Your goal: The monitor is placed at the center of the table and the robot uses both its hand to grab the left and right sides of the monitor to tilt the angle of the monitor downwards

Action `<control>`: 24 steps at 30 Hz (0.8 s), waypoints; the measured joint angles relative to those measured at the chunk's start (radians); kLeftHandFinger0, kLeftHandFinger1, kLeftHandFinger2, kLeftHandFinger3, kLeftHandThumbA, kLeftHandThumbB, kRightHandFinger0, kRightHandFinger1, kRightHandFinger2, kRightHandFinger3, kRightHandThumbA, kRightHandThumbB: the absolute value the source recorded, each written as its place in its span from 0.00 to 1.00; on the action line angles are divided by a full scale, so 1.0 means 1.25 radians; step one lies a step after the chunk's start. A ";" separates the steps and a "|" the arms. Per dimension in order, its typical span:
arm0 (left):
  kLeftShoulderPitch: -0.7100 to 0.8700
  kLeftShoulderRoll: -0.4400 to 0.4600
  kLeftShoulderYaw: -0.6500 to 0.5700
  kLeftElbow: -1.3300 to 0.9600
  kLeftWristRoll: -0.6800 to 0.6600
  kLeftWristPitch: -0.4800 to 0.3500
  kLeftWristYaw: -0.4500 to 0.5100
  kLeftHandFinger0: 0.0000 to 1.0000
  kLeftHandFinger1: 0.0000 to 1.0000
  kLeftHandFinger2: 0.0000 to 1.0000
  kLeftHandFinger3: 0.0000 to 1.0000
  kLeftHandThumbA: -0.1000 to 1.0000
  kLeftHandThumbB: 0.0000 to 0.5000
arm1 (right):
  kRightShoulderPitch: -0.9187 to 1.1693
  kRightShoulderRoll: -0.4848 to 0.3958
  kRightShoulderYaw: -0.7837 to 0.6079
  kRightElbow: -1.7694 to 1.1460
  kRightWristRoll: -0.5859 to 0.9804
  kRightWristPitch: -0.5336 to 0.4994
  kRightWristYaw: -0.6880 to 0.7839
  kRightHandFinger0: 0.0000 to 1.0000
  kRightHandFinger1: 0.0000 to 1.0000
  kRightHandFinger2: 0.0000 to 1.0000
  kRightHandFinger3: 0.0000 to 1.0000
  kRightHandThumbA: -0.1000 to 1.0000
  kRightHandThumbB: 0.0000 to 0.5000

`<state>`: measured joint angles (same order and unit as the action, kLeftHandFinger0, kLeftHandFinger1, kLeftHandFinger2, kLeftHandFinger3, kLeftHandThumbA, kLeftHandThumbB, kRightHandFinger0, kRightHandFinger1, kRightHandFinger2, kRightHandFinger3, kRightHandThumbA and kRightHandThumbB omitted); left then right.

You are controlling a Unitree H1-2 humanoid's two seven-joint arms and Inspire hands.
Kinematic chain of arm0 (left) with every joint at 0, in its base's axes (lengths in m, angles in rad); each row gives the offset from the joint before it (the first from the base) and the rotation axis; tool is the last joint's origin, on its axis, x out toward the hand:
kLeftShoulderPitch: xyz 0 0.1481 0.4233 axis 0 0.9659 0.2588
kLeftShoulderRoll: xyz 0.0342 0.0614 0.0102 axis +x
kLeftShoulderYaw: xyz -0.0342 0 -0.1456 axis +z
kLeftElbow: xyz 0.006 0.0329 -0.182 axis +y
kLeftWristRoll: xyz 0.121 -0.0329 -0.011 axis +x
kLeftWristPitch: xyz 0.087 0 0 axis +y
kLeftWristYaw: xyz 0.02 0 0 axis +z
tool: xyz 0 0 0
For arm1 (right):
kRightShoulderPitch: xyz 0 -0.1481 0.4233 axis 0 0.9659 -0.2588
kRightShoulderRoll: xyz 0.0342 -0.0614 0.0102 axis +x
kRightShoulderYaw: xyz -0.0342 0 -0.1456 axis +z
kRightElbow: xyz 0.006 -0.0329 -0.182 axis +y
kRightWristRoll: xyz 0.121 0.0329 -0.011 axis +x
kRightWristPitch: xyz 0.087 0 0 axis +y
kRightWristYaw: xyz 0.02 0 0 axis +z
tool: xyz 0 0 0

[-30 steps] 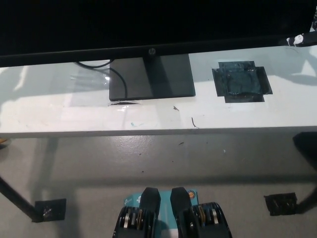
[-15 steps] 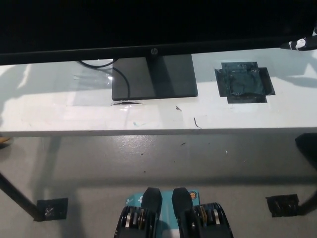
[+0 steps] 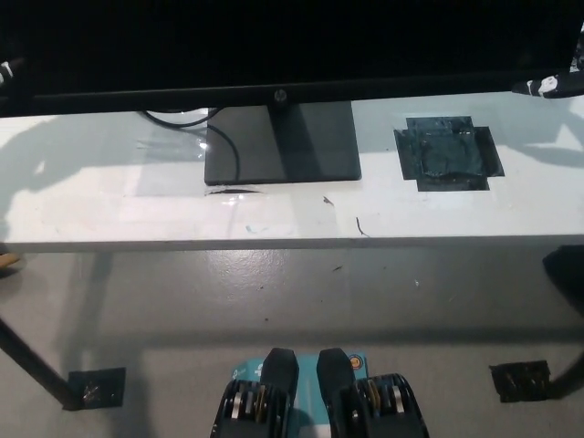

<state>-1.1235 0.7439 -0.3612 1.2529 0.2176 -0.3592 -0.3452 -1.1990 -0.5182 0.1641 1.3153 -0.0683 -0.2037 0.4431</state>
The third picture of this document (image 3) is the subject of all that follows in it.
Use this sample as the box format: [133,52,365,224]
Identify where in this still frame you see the robot black ribbed block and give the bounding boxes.
[210,347,301,438]
[316,348,432,438]

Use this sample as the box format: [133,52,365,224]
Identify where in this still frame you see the robot right hand black silver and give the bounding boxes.
[510,42,584,100]

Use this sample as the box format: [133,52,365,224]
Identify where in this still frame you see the clear glossy tape sheet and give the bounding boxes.
[134,134,209,161]

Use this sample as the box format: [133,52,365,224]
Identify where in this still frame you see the robot left black ribbed block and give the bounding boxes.
[210,347,301,438]

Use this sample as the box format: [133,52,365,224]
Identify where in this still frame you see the black looped cable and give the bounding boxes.
[144,107,215,130]

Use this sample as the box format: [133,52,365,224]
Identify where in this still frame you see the teal robot body panel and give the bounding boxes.
[229,350,370,431]

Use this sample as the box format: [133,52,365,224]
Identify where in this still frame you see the black slanted table leg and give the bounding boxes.
[0,315,83,411]
[549,337,584,402]

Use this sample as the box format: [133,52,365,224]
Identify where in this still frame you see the black HP monitor screen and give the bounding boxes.
[0,0,579,118]

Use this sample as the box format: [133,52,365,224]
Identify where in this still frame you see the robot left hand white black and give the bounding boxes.
[0,56,26,87]

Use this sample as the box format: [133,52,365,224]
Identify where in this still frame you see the black tape patch on table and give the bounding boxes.
[392,115,506,193]

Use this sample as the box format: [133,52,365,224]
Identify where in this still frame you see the black cable over stand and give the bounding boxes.
[208,125,242,182]

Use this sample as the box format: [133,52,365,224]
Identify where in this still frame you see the robot right black ribbed block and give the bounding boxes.
[316,348,432,438]

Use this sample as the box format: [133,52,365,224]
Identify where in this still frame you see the black monitor stand base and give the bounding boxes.
[203,99,363,186]

